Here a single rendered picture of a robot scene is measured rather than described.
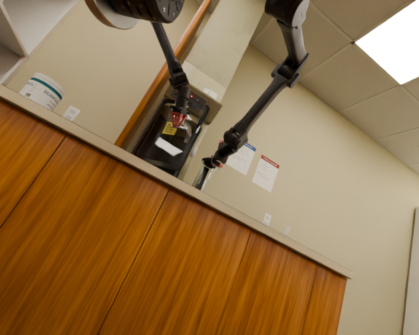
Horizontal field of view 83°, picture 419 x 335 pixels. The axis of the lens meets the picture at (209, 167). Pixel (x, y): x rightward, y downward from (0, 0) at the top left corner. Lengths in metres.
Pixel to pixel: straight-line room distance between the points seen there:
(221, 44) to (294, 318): 1.67
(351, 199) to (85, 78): 2.65
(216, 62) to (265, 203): 1.19
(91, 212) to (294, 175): 1.82
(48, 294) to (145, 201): 0.44
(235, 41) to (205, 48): 0.25
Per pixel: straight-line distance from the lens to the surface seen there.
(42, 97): 1.23
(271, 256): 1.29
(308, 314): 1.49
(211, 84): 1.62
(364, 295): 3.02
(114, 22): 0.64
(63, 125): 1.06
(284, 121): 2.45
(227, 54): 1.81
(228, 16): 2.00
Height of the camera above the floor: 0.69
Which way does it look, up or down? 19 degrees up
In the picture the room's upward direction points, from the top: 24 degrees clockwise
